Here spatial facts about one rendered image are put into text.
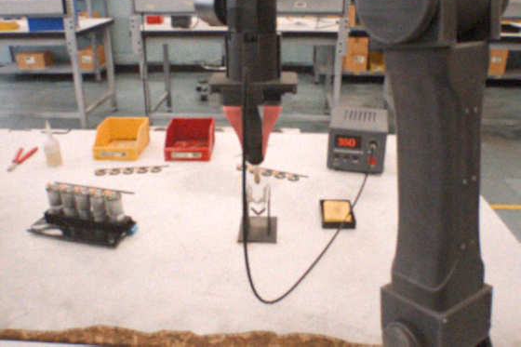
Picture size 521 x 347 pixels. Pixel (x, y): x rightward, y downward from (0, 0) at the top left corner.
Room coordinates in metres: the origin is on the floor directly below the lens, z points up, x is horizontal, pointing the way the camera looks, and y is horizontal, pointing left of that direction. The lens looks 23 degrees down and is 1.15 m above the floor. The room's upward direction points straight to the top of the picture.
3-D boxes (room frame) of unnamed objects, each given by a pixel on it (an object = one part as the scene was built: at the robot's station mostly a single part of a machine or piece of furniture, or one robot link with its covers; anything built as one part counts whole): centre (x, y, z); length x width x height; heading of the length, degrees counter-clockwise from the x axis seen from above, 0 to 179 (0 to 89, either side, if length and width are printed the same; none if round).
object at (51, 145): (0.88, 0.44, 0.80); 0.03 x 0.03 x 0.10
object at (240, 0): (0.54, 0.01, 1.10); 0.07 x 0.06 x 0.07; 32
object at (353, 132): (0.91, -0.21, 0.80); 0.15 x 0.12 x 0.10; 166
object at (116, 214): (0.62, 0.23, 0.79); 0.02 x 0.02 x 0.05
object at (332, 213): (0.67, -0.13, 0.76); 0.07 x 0.05 x 0.02; 178
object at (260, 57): (0.54, 0.01, 1.04); 0.10 x 0.07 x 0.07; 87
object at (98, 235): (0.62, 0.29, 0.76); 0.16 x 0.07 x 0.01; 76
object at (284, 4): (2.93, 0.14, 0.90); 1.30 x 0.06 x 0.12; 87
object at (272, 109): (0.54, 0.01, 0.96); 0.07 x 0.07 x 0.09; 87
